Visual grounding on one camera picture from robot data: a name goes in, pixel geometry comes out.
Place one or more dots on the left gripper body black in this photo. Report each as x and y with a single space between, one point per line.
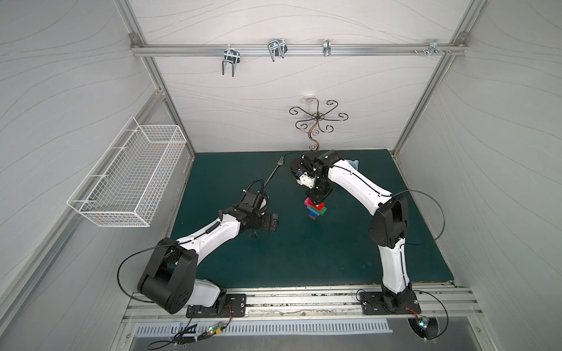
269 221

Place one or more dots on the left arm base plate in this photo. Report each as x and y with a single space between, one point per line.
232 305

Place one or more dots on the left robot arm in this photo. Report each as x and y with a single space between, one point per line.
169 278

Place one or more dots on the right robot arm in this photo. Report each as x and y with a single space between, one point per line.
388 225

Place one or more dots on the green table mat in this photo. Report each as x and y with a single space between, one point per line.
335 249

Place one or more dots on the small metal hook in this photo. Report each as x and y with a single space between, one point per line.
327 47

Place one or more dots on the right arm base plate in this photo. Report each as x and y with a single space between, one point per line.
384 303

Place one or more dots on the aluminium top rail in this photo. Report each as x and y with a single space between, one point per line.
256 50

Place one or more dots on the metal double hook middle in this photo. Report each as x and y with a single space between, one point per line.
277 48

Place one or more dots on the metal hook right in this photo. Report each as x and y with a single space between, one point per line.
433 49

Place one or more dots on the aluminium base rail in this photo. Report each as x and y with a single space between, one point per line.
342 301

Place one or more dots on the metal double hook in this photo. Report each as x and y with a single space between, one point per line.
277 48
231 57

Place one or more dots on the red long lego brick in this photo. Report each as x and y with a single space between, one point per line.
317 207

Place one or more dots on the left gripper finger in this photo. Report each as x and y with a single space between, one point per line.
270 227
271 218

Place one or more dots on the brown metal mug tree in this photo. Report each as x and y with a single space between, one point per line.
312 125

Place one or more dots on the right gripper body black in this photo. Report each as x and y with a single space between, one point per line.
320 192

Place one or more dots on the white vent strip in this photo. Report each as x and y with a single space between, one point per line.
275 328

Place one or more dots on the metal double hook left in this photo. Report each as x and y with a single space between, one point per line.
231 57

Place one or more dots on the silver metal fork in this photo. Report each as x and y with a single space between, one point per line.
279 163

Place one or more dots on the light blue mug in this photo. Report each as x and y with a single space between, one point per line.
354 164

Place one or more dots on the white wire basket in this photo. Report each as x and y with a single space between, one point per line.
126 185

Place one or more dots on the green long lego brick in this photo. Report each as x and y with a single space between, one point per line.
319 213

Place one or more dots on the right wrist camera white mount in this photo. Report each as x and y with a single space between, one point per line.
306 180

